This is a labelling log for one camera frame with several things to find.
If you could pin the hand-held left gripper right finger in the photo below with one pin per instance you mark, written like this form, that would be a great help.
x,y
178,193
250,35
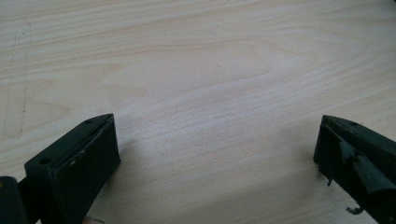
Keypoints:
x,y
358,158

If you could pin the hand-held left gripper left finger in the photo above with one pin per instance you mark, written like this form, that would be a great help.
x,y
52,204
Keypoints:
x,y
73,174

